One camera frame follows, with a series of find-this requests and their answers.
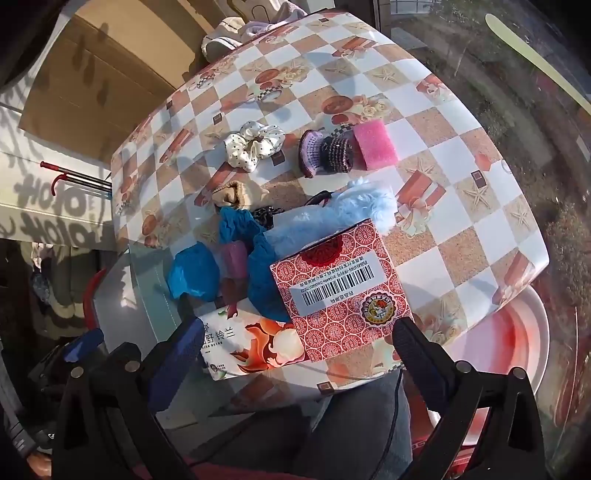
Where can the red patterned carton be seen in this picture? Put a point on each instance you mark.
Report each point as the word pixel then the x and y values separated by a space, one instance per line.
pixel 341 286

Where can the red and white plastic basin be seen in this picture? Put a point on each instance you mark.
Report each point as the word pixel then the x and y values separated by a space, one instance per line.
pixel 508 337

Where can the white storage box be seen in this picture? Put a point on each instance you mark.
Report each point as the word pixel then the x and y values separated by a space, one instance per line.
pixel 134 304

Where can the dark fuzzy hat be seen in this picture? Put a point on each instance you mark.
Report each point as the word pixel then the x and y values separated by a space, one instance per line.
pixel 325 152

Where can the person's jeans leg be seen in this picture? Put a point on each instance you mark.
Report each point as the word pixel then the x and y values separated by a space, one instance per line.
pixel 360 424

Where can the beige knit hat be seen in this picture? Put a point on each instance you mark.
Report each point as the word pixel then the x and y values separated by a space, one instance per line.
pixel 233 196

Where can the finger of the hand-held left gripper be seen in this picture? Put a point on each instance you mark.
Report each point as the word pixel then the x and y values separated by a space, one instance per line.
pixel 83 344

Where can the blue scrunchie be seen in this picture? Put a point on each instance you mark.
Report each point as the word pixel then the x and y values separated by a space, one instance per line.
pixel 263 277

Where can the checkered tablecloth table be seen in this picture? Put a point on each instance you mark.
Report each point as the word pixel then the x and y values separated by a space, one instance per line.
pixel 351 78

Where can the white polka dot scrunchie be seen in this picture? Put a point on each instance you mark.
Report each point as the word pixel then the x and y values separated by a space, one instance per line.
pixel 254 145

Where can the leopard print cloth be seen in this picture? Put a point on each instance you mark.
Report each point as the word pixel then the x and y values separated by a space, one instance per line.
pixel 265 215

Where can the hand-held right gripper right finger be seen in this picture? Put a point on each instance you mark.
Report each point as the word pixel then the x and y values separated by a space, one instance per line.
pixel 415 350

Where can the pink sponge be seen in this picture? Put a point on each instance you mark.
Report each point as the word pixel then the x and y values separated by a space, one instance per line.
pixel 375 144

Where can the small pink cloth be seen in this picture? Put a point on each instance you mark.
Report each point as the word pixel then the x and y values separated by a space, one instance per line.
pixel 234 258

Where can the light blue fluffy cloth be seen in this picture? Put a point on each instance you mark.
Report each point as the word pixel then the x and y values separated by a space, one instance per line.
pixel 360 203

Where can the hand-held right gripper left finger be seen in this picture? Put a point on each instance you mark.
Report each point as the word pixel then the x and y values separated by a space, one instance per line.
pixel 173 369

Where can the lilac cloth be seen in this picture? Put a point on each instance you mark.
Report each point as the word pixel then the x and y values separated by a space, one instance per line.
pixel 272 21

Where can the floral tissue pack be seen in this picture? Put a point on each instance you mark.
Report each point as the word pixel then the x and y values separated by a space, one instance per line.
pixel 254 341

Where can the blue plastic shoe cover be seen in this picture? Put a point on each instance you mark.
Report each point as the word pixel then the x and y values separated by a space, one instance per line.
pixel 238 228
pixel 194 272

